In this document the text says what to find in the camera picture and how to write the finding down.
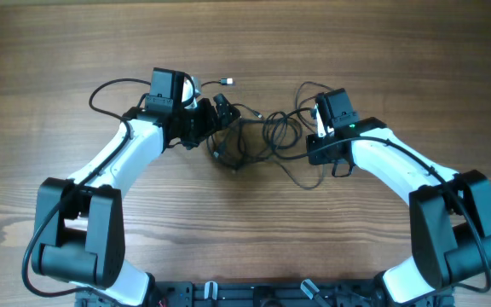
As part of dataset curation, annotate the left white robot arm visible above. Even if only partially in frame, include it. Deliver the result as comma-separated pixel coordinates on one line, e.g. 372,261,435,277
21,68,240,306

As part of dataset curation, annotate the thin black usb cable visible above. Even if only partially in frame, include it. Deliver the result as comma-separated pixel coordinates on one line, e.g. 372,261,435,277
270,80,336,191

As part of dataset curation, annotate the thick black cable bundle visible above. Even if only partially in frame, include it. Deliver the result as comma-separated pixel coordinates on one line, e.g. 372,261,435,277
200,77,304,171

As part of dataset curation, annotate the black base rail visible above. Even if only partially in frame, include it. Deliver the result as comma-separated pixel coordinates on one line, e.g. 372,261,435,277
74,279,455,307

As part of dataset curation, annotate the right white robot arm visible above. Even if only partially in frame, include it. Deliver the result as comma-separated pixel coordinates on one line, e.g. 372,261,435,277
306,89,491,306

